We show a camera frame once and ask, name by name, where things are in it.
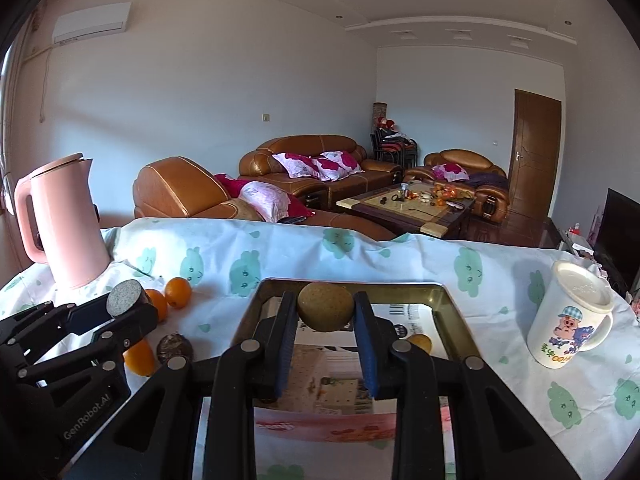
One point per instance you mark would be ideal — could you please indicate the black television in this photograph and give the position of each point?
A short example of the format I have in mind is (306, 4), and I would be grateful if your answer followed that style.
(620, 240)

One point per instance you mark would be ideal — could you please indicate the white cartoon mug with lid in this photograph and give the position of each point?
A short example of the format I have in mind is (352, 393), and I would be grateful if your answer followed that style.
(565, 320)

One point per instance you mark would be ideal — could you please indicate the purple blanket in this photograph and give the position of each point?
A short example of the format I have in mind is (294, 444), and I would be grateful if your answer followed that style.
(487, 178)

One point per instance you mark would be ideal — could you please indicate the white air conditioner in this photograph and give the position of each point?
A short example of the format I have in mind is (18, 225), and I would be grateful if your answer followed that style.
(90, 22)

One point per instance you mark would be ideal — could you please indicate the golden metal tray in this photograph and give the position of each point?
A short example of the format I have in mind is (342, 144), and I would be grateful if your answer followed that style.
(452, 317)

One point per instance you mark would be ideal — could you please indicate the brown kiwi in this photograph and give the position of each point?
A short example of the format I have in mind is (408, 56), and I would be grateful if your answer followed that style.
(322, 310)

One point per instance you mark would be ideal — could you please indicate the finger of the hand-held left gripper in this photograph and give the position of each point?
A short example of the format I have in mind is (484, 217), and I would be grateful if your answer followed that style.
(87, 316)
(127, 317)

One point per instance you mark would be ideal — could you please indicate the black remote control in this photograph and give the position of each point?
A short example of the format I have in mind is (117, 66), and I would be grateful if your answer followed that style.
(292, 220)

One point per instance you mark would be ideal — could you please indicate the brown wooden door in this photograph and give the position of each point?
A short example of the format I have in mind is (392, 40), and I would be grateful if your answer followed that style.
(532, 152)

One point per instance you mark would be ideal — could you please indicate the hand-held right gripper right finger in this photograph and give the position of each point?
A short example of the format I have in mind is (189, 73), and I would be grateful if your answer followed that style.
(367, 350)

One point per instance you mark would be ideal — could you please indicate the orange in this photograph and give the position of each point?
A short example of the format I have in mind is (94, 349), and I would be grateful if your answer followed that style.
(178, 292)
(140, 360)
(159, 306)

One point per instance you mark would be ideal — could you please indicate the pale pink pillow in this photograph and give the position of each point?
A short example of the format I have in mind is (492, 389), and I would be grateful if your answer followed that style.
(265, 200)

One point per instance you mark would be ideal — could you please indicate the pink floral pillow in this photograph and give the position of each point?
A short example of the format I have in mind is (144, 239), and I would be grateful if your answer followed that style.
(295, 165)
(345, 159)
(326, 169)
(450, 171)

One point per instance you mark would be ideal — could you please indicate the stack of dark chairs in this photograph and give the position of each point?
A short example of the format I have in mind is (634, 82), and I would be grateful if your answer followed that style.
(392, 147)

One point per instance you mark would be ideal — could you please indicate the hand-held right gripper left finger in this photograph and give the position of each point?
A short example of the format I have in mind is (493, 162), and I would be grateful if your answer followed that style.
(285, 345)

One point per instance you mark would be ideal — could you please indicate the pink electric kettle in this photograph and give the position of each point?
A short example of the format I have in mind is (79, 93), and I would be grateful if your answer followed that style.
(65, 220)

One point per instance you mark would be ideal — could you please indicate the dark brown round fruit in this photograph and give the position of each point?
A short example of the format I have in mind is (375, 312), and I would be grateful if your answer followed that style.
(175, 347)

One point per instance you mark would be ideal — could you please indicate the yellow-brown fruit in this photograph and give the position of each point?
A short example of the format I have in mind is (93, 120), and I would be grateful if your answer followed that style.
(420, 342)

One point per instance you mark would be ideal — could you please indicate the brown leather three-seat sofa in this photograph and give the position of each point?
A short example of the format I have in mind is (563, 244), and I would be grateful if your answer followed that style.
(310, 150)

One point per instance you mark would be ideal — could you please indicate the brown leather armchair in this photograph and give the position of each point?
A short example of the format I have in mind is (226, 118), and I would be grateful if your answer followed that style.
(465, 160)
(180, 187)

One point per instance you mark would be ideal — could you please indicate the wooden coffee table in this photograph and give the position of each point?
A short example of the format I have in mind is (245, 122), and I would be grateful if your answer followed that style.
(400, 210)

